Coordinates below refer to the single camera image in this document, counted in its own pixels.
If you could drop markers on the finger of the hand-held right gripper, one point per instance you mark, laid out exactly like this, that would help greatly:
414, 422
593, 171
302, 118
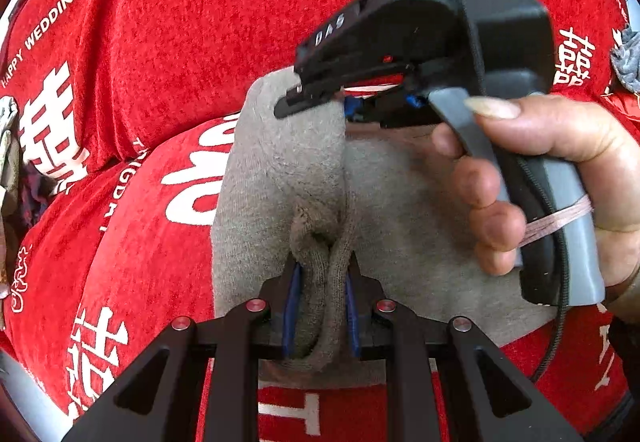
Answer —
310, 99
395, 116

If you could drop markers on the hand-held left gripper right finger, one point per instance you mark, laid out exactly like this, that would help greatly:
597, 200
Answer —
352, 322

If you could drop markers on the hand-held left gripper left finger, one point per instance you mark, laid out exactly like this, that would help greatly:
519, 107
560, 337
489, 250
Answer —
289, 317

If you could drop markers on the grey fleece garment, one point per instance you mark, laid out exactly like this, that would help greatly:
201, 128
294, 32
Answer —
400, 202

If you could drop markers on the person's right hand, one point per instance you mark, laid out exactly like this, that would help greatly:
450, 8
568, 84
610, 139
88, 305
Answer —
575, 136

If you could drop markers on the red printed blanket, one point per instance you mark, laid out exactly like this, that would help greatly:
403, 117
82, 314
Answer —
175, 46

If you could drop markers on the grey knitted cloth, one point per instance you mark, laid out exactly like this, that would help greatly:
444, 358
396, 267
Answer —
627, 61

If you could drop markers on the red satin cloth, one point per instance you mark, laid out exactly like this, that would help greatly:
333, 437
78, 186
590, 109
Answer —
625, 104

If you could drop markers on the pink rubber band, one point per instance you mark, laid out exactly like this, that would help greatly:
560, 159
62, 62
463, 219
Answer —
560, 217

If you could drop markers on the purple patterned cloth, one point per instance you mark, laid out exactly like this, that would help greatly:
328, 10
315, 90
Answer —
31, 187

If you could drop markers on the white quilted jacket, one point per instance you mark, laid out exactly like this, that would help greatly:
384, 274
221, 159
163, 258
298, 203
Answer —
7, 121

